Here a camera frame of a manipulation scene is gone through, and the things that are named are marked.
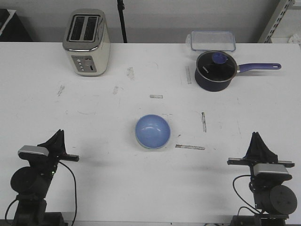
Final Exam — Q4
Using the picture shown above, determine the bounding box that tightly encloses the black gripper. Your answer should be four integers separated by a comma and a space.
227, 132, 294, 168
38, 129, 79, 162

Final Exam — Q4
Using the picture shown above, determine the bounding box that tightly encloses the cream toaster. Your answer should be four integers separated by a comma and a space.
63, 8, 111, 77

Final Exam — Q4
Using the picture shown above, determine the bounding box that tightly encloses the grey metal shelf rack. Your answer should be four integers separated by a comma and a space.
257, 0, 301, 43

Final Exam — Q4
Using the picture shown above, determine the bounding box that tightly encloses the green bowl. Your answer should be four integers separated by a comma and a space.
137, 139, 169, 150

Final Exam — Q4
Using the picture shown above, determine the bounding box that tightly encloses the blue bowl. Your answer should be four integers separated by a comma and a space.
135, 114, 171, 140

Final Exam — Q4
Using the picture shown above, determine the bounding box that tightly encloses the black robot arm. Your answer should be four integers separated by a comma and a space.
227, 132, 297, 226
10, 129, 79, 226

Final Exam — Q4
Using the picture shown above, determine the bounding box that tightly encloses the blue saucepan with lid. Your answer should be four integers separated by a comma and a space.
195, 50, 282, 92

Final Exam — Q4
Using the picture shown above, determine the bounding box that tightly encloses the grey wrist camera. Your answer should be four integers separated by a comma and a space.
18, 145, 49, 158
253, 163, 289, 176

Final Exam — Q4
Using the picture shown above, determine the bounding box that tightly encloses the clear plastic food container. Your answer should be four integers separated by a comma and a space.
185, 31, 236, 52

